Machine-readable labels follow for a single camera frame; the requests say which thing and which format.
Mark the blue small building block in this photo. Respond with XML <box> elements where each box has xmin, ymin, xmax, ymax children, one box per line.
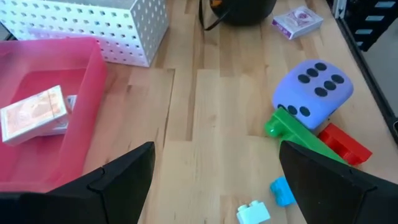
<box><xmin>269</xmin><ymin>176</ymin><xmax>297</xmax><ymax>208</ymax></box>

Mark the large red stepped block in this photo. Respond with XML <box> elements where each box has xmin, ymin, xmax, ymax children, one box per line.
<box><xmin>317</xmin><ymin>123</ymin><xmax>373</xmax><ymax>166</ymax></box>

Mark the light cyan small block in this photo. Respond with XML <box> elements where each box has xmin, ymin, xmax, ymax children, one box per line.
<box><xmin>236</xmin><ymin>200</ymin><xmax>271</xmax><ymax>224</ymax></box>

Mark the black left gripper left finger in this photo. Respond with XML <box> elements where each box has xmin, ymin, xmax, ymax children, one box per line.
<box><xmin>0</xmin><ymin>141</ymin><xmax>156</xmax><ymax>224</ymax></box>

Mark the blue playing card box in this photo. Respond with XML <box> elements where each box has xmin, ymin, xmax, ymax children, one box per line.
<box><xmin>42</xmin><ymin>95</ymin><xmax>78</xmax><ymax>137</ymax></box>

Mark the white perforated basket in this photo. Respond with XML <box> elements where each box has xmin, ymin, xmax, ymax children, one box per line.
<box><xmin>0</xmin><ymin>0</ymin><xmax>170</xmax><ymax>68</ymax></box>

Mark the pink plastic bin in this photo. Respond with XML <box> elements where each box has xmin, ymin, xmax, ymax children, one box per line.
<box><xmin>0</xmin><ymin>37</ymin><xmax>108</xmax><ymax>193</ymax></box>

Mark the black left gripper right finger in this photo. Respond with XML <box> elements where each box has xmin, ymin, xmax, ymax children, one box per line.
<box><xmin>279</xmin><ymin>140</ymin><xmax>398</xmax><ymax>224</ymax></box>

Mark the red playing card box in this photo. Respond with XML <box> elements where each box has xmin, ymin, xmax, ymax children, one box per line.
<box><xmin>272</xmin><ymin>6</ymin><xmax>324</xmax><ymax>40</ymax></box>

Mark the black bucket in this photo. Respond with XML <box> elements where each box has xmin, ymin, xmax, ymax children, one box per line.
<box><xmin>198</xmin><ymin>0</ymin><xmax>277</xmax><ymax>31</ymax></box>

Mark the purple foam die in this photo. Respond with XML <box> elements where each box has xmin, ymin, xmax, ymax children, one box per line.
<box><xmin>272</xmin><ymin>59</ymin><xmax>354</xmax><ymax>131</ymax></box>

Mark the long green building block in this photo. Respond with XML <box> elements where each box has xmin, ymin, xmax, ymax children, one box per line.
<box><xmin>264</xmin><ymin>107</ymin><xmax>348</xmax><ymax>164</ymax></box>

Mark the black aluminium rig frame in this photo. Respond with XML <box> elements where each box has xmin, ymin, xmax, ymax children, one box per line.
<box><xmin>326</xmin><ymin>0</ymin><xmax>398</xmax><ymax>144</ymax></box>

